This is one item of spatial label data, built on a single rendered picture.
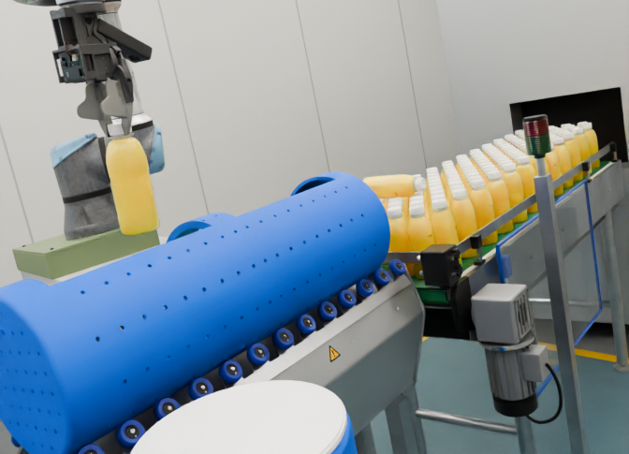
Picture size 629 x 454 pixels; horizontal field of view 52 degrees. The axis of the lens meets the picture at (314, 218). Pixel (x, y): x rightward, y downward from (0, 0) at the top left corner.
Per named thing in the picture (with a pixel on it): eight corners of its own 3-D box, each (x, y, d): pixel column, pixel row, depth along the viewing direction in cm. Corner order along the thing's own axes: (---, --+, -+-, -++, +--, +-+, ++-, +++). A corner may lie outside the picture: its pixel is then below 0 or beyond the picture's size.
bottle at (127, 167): (138, 240, 109) (116, 131, 105) (113, 238, 113) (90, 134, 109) (169, 228, 115) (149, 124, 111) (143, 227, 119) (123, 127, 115)
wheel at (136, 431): (109, 432, 101) (112, 427, 100) (131, 417, 105) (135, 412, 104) (125, 455, 101) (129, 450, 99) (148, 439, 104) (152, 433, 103)
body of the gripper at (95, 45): (59, 88, 104) (40, 10, 101) (101, 81, 111) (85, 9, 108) (89, 83, 100) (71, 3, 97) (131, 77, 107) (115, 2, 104)
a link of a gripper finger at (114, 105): (104, 140, 105) (84, 85, 103) (131, 134, 109) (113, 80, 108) (115, 136, 103) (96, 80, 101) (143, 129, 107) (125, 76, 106)
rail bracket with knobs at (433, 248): (418, 290, 162) (412, 252, 160) (432, 281, 167) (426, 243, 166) (454, 292, 156) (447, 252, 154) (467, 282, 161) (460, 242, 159)
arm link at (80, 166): (64, 196, 161) (49, 142, 159) (118, 183, 164) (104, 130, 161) (57, 199, 149) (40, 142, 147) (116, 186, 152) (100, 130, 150)
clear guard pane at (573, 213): (521, 411, 180) (497, 246, 171) (600, 308, 238) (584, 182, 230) (523, 412, 180) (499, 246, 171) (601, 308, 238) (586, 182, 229)
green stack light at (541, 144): (523, 156, 172) (520, 139, 171) (532, 152, 176) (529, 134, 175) (547, 153, 167) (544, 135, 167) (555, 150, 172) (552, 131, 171)
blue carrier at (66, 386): (5, 453, 110) (-51, 297, 106) (316, 281, 175) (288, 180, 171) (92, 477, 91) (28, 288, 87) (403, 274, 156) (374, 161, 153)
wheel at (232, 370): (212, 370, 118) (216, 364, 117) (229, 358, 122) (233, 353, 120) (227, 388, 117) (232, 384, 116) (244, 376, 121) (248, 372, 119)
